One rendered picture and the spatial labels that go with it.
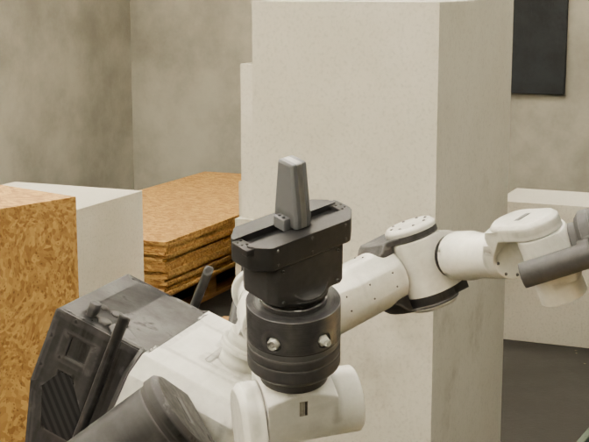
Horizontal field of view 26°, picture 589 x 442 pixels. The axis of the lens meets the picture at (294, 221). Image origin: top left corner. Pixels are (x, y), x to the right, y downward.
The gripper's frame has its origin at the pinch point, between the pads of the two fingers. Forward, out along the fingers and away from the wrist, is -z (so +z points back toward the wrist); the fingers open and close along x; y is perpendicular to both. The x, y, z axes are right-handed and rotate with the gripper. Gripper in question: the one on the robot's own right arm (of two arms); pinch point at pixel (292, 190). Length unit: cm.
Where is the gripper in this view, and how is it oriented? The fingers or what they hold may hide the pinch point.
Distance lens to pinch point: 112.9
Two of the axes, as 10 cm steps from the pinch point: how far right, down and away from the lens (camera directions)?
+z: 0.1, 9.0, 4.4
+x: 7.7, -2.9, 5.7
